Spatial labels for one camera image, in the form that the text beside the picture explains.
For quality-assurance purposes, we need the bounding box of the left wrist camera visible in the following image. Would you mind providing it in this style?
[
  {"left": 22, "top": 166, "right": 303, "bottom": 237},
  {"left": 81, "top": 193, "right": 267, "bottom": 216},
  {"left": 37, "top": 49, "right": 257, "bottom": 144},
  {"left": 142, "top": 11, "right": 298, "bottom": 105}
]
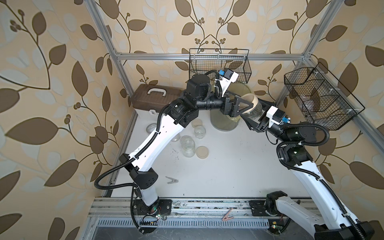
[{"left": 215, "top": 69, "right": 239, "bottom": 93}]

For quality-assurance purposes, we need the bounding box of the jar with beige lid back-left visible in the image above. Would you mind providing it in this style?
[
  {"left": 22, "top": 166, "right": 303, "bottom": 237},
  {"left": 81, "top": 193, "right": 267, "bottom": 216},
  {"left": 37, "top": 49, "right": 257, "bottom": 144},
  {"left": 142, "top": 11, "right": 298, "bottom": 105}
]
[{"left": 194, "top": 125, "right": 206, "bottom": 140}]

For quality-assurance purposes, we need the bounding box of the beige jar lid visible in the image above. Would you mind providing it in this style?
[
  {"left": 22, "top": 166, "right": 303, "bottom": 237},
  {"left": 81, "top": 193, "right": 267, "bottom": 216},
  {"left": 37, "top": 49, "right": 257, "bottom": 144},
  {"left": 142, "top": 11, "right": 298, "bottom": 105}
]
[
  {"left": 196, "top": 146, "right": 209, "bottom": 159},
  {"left": 191, "top": 119, "right": 203, "bottom": 128}
]

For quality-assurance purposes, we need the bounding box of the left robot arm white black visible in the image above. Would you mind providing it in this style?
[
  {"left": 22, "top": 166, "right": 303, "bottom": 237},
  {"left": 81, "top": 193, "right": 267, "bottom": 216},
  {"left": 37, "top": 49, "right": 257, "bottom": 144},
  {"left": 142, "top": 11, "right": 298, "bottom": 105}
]
[{"left": 94, "top": 69, "right": 254, "bottom": 214}]

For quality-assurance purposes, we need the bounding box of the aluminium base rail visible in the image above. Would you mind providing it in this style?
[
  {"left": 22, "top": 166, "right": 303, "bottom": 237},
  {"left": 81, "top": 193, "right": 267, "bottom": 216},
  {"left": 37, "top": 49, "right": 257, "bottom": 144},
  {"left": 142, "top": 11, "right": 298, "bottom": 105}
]
[{"left": 86, "top": 197, "right": 337, "bottom": 229}]

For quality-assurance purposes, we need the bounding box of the tape roll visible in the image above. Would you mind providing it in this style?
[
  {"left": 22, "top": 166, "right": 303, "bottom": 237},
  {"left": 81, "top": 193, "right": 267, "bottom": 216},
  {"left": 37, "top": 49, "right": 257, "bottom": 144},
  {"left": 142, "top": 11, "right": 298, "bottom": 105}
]
[{"left": 146, "top": 123, "right": 157, "bottom": 135}]

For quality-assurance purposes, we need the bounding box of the yellow trash bag liner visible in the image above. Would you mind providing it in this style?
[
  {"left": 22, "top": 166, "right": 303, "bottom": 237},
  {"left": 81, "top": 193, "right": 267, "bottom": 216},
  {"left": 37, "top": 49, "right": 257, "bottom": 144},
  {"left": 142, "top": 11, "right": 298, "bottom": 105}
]
[{"left": 226, "top": 83, "right": 252, "bottom": 100}]

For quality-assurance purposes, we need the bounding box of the wire basket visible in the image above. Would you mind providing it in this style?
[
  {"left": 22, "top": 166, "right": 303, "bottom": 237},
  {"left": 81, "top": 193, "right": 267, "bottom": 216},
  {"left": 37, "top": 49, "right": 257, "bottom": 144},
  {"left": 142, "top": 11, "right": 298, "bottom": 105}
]
[
  {"left": 189, "top": 48, "right": 252, "bottom": 84},
  {"left": 284, "top": 62, "right": 365, "bottom": 131}
]

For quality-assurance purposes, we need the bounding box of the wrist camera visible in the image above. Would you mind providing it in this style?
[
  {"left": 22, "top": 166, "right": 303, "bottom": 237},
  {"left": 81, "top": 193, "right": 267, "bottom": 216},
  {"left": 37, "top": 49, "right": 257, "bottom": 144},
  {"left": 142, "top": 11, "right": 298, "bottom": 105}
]
[
  {"left": 215, "top": 69, "right": 239, "bottom": 93},
  {"left": 266, "top": 106, "right": 291, "bottom": 128}
]

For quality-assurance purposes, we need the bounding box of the jar with beige lid back-right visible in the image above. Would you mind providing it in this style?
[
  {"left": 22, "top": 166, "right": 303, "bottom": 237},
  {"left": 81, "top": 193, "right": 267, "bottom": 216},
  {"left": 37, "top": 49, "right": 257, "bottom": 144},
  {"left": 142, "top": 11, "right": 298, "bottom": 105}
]
[{"left": 239, "top": 92, "right": 264, "bottom": 120}]

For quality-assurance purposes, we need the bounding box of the back wire basket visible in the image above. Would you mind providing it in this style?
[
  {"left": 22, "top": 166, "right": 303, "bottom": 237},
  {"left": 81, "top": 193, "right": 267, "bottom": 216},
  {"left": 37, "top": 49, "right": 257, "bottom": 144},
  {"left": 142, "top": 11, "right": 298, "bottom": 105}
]
[{"left": 189, "top": 48, "right": 252, "bottom": 84}]

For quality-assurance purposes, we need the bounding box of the right wire basket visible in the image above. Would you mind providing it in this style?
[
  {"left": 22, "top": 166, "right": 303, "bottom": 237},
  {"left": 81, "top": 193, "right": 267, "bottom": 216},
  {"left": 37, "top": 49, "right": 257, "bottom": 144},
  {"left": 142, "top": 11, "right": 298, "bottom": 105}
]
[{"left": 284, "top": 62, "right": 365, "bottom": 131}]

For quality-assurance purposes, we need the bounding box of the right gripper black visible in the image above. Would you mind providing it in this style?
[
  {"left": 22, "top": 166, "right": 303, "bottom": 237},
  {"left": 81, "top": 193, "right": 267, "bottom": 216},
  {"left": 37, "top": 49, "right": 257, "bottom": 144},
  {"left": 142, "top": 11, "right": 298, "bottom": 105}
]
[{"left": 243, "top": 98, "right": 293, "bottom": 148}]

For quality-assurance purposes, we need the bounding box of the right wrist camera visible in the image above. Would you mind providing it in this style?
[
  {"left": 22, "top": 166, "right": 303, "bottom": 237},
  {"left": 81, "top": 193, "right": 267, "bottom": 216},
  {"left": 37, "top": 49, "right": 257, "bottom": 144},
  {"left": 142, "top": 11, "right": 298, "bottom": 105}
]
[{"left": 266, "top": 106, "right": 291, "bottom": 128}]

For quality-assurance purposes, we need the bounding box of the grey clip on table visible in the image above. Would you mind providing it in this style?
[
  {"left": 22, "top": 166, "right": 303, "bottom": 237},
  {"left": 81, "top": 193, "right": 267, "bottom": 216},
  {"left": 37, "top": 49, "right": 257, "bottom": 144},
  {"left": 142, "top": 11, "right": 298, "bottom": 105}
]
[{"left": 166, "top": 176, "right": 179, "bottom": 184}]

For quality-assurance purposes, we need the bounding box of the mesh trash bin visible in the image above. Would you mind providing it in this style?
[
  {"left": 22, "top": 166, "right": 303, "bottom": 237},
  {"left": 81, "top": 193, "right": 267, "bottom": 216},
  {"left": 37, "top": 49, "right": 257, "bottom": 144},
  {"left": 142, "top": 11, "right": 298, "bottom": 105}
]
[{"left": 209, "top": 82, "right": 253, "bottom": 132}]

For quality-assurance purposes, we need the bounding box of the brown lidded storage box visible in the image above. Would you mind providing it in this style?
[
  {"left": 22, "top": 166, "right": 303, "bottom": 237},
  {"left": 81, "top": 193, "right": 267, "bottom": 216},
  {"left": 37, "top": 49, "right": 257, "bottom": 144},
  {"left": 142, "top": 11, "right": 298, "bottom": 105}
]
[{"left": 131, "top": 84, "right": 182, "bottom": 113}]

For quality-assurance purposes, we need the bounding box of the pink clip on rail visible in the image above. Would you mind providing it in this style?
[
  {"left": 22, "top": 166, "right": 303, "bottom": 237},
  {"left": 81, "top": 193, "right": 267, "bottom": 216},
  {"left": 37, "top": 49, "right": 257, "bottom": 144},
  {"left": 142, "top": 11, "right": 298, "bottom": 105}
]
[{"left": 222, "top": 208, "right": 234, "bottom": 222}]

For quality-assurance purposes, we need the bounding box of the jar with beige lid front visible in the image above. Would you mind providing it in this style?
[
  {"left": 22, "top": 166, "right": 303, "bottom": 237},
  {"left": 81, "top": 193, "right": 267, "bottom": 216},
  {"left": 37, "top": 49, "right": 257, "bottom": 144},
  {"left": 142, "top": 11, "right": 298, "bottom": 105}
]
[{"left": 180, "top": 136, "right": 196, "bottom": 158}]

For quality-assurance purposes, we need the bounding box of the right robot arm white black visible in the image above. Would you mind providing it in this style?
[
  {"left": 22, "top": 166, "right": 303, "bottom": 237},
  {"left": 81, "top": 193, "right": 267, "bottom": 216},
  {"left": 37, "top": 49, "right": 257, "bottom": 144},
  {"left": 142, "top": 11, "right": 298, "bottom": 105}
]
[{"left": 235, "top": 100, "right": 375, "bottom": 240}]

